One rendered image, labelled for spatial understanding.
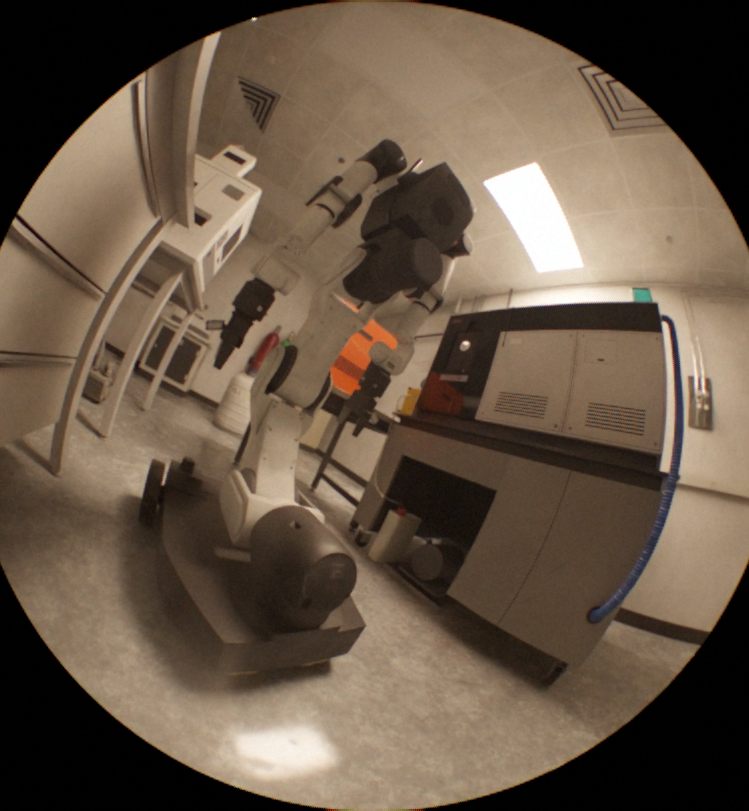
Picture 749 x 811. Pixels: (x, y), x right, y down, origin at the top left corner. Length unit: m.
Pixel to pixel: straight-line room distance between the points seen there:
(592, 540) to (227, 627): 0.87
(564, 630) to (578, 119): 2.61
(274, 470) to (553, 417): 0.93
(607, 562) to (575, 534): 0.14
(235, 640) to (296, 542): 0.19
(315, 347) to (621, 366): 1.05
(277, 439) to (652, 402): 1.17
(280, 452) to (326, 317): 0.36
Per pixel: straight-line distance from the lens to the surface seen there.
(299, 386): 0.67
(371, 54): 2.50
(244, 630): 0.47
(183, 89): 0.60
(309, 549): 0.40
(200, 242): 1.38
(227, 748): 0.54
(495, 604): 0.95
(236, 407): 2.74
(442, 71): 2.34
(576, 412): 1.03
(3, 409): 0.65
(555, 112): 2.31
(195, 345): 3.59
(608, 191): 2.52
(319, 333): 0.68
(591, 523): 0.87
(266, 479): 0.61
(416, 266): 0.57
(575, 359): 1.14
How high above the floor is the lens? 0.52
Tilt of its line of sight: 9 degrees up
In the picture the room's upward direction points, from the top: 24 degrees clockwise
